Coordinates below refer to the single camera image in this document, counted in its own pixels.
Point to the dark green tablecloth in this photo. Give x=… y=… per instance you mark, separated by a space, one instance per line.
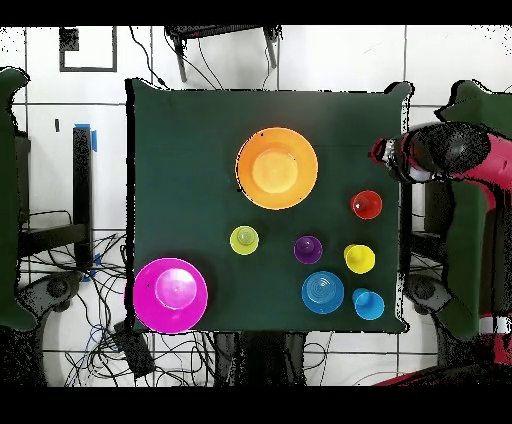
x=180 y=160

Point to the blue cup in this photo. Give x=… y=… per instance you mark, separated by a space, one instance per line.
x=368 y=304

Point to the grey robot pedestal foot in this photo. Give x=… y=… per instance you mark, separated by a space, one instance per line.
x=424 y=292
x=56 y=288

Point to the small blue bowl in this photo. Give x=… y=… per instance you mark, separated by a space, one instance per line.
x=322 y=292

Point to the pale translucent yellow cup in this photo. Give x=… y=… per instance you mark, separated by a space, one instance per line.
x=244 y=240

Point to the pink bowl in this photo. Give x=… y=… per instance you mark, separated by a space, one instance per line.
x=170 y=296

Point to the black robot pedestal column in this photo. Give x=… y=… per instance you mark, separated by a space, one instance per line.
x=260 y=360

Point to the blue tape strip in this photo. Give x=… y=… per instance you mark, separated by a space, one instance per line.
x=94 y=140

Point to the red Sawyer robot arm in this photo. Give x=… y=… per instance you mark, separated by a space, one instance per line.
x=448 y=148

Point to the red cup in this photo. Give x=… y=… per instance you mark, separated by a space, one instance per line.
x=367 y=204

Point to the purple cup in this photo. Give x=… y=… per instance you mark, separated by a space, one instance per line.
x=308 y=250

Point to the black stool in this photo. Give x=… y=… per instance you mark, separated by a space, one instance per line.
x=216 y=31

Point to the neighbouring green cloth table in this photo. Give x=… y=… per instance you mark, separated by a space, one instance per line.
x=8 y=200
x=464 y=248

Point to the black floor box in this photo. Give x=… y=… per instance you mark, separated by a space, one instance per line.
x=134 y=350

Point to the orange bowl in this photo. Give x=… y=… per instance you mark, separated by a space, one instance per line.
x=256 y=148

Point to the black table frame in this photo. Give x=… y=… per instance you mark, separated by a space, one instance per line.
x=82 y=180

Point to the black floor frame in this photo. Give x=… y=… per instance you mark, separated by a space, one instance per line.
x=88 y=70

